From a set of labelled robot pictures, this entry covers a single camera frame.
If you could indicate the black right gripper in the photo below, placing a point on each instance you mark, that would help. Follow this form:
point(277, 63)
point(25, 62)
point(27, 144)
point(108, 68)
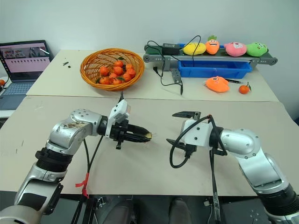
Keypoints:
point(192, 148)

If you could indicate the blue plastic bin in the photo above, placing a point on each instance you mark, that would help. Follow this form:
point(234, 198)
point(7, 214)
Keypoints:
point(210, 70)

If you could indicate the black metal table frame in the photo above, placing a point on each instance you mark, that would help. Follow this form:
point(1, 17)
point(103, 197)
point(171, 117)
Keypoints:
point(92, 210)

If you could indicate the orange carrot plush toy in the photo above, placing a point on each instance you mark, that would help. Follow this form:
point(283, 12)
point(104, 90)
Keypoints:
point(212, 46)

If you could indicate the yellow plush toy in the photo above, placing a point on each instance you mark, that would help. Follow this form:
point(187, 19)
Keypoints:
point(194, 48)

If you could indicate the green plush toy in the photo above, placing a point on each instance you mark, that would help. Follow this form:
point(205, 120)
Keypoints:
point(257, 49)

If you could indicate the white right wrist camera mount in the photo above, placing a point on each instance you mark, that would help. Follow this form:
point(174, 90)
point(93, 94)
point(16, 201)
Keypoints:
point(197, 134)

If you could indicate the black power adapter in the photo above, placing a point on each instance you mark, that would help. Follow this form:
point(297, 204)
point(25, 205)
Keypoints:
point(170, 48)

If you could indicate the orange woven basket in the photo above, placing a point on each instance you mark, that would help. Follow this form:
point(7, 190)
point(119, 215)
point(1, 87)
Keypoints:
point(93, 78)

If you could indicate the grey mini conveyor belt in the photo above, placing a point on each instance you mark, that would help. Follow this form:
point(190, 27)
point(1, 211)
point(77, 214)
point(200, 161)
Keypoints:
point(154, 58)

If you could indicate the orange round plush toy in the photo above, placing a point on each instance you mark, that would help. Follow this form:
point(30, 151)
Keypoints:
point(217, 84)

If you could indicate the open grey laptop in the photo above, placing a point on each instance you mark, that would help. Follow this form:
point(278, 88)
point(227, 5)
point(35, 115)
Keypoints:
point(23, 65)

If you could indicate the pink plush toy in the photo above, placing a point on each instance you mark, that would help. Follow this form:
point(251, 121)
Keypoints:
point(235, 49)

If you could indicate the tangerine with green leaf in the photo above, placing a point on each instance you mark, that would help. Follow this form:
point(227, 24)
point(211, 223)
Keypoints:
point(244, 89)

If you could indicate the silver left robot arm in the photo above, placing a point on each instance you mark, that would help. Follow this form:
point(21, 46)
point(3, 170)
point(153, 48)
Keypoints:
point(70, 134)

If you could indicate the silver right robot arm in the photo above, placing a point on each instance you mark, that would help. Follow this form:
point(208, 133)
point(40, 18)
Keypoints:
point(245, 142)

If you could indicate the dark rounded shape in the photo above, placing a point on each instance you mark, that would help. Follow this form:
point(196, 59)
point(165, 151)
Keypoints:
point(178, 210)
point(121, 211)

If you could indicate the orange tangerine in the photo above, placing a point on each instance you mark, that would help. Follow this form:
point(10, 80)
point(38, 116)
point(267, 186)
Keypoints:
point(129, 66)
point(104, 70)
point(119, 63)
point(114, 82)
point(127, 77)
point(118, 70)
point(104, 81)
point(132, 73)
point(1, 82)
point(113, 75)

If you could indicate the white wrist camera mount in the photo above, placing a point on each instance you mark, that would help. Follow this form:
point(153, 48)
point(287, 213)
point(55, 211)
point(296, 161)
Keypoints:
point(119, 111)
point(197, 134)

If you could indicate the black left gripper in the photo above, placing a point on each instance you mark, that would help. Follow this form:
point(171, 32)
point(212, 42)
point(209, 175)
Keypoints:
point(119, 133)

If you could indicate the black marker pen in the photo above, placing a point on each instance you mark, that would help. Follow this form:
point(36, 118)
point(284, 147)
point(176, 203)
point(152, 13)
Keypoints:
point(233, 81)

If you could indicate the red tape strip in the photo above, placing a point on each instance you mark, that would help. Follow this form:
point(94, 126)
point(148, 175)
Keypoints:
point(83, 183)

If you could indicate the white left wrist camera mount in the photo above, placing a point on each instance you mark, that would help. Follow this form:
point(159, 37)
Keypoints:
point(119, 111)

